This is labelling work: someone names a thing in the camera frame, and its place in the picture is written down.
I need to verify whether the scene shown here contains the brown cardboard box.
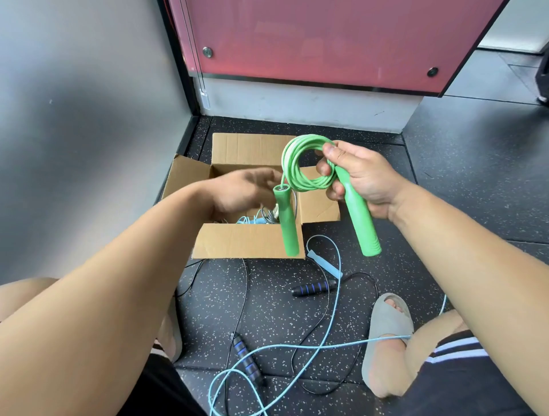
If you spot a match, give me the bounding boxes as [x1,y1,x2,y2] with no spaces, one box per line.
[161,133,342,261]

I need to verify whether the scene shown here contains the person's right forearm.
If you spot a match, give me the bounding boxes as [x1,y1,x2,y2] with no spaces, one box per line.
[390,184,549,416]

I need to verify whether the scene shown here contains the black gym equipment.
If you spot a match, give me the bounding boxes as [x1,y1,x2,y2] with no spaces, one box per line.
[535,47,549,106]

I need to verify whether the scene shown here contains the thin blind pull cord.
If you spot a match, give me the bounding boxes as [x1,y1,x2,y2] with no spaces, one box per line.
[178,0,212,110]

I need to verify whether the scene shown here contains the grey left slipper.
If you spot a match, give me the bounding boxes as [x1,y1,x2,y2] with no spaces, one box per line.
[165,295,184,363]

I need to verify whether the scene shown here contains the grey jump rope white handles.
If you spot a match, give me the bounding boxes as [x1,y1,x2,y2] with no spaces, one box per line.
[214,188,299,226]

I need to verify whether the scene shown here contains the grey slipper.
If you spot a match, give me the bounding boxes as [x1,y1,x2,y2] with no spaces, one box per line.
[165,295,184,363]
[361,293,415,393]

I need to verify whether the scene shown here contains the grey right slipper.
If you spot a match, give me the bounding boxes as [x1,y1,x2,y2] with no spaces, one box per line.
[361,293,415,393]

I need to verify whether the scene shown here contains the black white-striped shorts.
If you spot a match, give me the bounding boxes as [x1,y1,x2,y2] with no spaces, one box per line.
[118,330,537,416]

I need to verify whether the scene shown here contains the black jump rope blue-striped handles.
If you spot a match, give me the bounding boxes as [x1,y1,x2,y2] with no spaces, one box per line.
[173,257,379,416]

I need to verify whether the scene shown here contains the person's right hand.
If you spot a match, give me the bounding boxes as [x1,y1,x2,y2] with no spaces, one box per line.
[315,140,415,223]

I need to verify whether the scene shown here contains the light blue jump rope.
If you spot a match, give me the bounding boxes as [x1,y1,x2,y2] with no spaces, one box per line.
[208,234,448,416]
[236,207,280,227]

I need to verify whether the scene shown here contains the person's left hand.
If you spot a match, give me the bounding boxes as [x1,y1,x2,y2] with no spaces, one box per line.
[205,167,286,222]

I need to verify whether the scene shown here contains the pink glass panel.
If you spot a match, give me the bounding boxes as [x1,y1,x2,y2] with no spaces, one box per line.
[168,0,511,98]

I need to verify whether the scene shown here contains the green jump rope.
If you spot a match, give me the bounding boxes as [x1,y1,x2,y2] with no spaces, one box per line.
[273,133,383,258]

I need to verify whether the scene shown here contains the person's left forearm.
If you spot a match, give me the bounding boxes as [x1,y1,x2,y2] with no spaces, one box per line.
[0,182,215,416]

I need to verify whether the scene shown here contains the black wall edge trim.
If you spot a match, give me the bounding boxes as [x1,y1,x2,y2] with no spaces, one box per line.
[156,0,201,198]

